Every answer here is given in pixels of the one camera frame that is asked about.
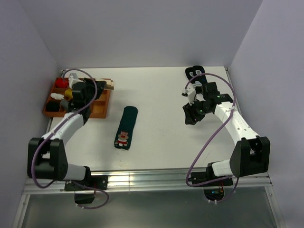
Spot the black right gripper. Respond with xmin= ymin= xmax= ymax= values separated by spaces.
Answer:
xmin=183 ymin=97 xmax=212 ymax=125

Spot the brown striped sock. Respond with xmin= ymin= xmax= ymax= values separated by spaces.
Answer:
xmin=104 ymin=79 xmax=114 ymax=90

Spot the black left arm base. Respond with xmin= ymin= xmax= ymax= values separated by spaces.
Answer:
xmin=64 ymin=175 xmax=110 ymax=209

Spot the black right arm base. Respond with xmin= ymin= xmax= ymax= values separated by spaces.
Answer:
xmin=188 ymin=171 xmax=233 ymax=201

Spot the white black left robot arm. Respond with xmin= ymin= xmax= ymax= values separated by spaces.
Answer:
xmin=27 ymin=78 xmax=106 ymax=190

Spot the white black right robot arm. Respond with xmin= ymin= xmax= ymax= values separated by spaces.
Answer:
xmin=182 ymin=82 xmax=270 ymax=185

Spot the rolled yellow sock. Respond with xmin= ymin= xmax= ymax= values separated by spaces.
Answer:
xmin=65 ymin=89 xmax=73 ymax=99

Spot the rolled dark grey sock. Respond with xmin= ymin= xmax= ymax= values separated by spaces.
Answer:
xmin=60 ymin=99 xmax=69 ymax=111

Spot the wooden compartment tray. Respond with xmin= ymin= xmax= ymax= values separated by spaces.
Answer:
xmin=43 ymin=77 xmax=111 ymax=118

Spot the rolled red sock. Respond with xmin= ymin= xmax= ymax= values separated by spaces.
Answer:
xmin=55 ymin=78 xmax=69 ymax=89

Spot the rolled white sock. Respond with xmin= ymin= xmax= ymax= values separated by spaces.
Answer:
xmin=50 ymin=93 xmax=64 ymax=100

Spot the rolled black sock, bottom row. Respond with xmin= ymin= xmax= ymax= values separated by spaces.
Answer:
xmin=45 ymin=101 xmax=60 ymax=112

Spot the black sports sock, left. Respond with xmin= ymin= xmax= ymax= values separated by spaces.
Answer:
xmin=185 ymin=67 xmax=197 ymax=80

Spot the black sports sock,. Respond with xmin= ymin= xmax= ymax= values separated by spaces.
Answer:
xmin=192 ymin=65 xmax=207 ymax=84
xmin=185 ymin=67 xmax=197 ymax=80

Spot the black sports sock, right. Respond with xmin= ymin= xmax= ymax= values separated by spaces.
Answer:
xmin=192 ymin=65 xmax=207 ymax=84

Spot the dark green reindeer sock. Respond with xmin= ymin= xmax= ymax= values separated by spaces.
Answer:
xmin=114 ymin=106 xmax=138 ymax=150

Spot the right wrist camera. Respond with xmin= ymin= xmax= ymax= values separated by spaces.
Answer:
xmin=181 ymin=87 xmax=196 ymax=105

